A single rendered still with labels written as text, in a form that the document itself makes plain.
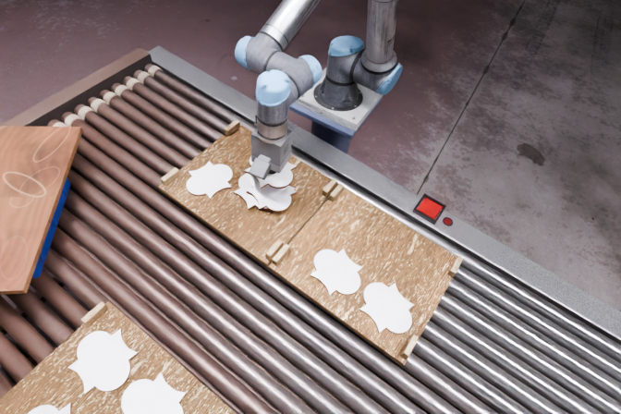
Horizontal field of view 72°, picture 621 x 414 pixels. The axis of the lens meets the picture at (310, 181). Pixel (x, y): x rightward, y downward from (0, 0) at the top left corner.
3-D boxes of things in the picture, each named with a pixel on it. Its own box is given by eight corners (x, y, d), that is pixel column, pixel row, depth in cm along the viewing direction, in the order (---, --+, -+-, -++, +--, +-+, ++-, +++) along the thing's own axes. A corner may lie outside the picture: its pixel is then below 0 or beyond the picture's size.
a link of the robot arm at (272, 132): (278, 131, 100) (248, 118, 102) (278, 144, 104) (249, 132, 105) (293, 112, 104) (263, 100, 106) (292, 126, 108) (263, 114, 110)
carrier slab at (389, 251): (340, 188, 134) (340, 185, 132) (460, 262, 121) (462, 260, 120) (268, 269, 115) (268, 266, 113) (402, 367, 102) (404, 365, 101)
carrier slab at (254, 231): (238, 126, 146) (237, 122, 145) (338, 187, 134) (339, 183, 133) (159, 189, 127) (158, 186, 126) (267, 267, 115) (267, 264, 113)
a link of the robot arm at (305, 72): (289, 42, 107) (261, 62, 101) (326, 60, 103) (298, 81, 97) (288, 68, 113) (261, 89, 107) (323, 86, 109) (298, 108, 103)
